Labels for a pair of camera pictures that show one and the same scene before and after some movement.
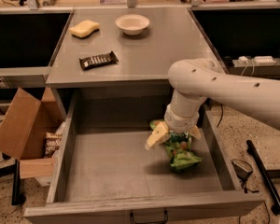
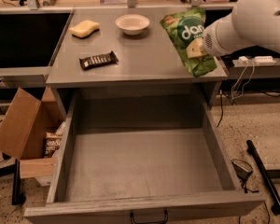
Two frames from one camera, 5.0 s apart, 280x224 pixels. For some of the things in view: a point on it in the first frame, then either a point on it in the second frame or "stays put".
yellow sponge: (84, 29) stays put
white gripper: (179, 122) -> (210, 43)
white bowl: (133, 23) stays put
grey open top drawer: (104, 174) stays put
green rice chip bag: (178, 149) -> (183, 29)
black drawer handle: (152, 222) stays put
